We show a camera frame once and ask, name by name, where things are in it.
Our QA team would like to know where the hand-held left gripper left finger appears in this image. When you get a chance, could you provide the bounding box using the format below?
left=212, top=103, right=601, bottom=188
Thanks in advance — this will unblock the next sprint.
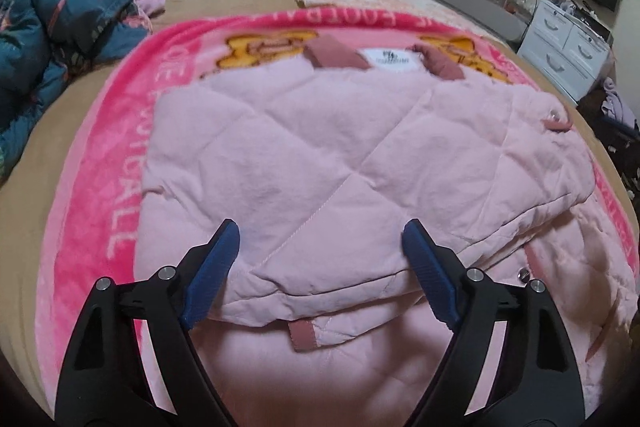
left=54, top=218, right=241, bottom=427

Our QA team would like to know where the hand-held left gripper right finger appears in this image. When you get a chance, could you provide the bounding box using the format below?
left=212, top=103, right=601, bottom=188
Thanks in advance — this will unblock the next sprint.
left=401, top=218, right=587, bottom=427

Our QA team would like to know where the pink quilted jacket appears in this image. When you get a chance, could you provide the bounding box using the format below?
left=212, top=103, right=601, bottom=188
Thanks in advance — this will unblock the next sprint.
left=135, top=33, right=638, bottom=427

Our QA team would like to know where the pink printed blanket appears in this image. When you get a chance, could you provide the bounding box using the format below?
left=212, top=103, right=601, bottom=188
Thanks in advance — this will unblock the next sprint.
left=37, top=9, right=640, bottom=427

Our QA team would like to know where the bed with tan sheet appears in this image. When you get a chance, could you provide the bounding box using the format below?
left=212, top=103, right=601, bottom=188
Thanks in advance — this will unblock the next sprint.
left=0, top=0, right=640, bottom=408

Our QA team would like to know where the dark cloth heap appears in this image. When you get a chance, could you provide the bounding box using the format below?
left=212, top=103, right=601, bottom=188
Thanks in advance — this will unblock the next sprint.
left=577, top=89, right=640, bottom=168

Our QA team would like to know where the pale purple cloth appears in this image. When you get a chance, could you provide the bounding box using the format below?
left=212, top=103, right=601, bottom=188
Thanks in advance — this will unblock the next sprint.
left=600, top=77, right=640, bottom=128

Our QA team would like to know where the white drawer cabinet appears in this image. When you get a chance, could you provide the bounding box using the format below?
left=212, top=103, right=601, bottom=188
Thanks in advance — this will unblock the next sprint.
left=517, top=0, right=613, bottom=102

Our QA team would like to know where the blue floral duvet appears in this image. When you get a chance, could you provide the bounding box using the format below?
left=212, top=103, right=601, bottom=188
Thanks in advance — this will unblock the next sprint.
left=0, top=0, right=166, bottom=180

